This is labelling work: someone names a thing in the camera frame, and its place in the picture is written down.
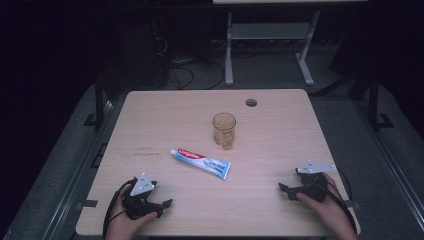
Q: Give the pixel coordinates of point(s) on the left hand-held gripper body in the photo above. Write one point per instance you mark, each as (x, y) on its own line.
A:
(141, 186)

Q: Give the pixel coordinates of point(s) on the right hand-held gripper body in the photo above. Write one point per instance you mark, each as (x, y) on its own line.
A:
(314, 186)

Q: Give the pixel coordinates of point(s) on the toothpaste tube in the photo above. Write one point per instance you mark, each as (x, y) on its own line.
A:
(201, 163)

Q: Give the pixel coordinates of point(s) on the clear glass cup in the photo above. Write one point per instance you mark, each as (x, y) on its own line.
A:
(224, 130)

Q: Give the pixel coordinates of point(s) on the person's right hand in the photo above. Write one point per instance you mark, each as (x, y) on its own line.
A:
(330, 213)

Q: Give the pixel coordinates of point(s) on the person's left hand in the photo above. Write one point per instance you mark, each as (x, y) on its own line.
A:
(124, 223)

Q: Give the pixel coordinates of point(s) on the dark computer tower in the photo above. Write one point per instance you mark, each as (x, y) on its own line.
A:
(133, 56)

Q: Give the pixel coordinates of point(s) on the white metal stand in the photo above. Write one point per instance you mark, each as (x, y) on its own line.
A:
(270, 31)

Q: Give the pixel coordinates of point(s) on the grey table bracket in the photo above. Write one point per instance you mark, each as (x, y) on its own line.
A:
(352, 204)
(87, 203)

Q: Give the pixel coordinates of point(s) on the black metal post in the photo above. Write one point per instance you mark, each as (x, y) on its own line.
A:
(99, 100)
(374, 103)

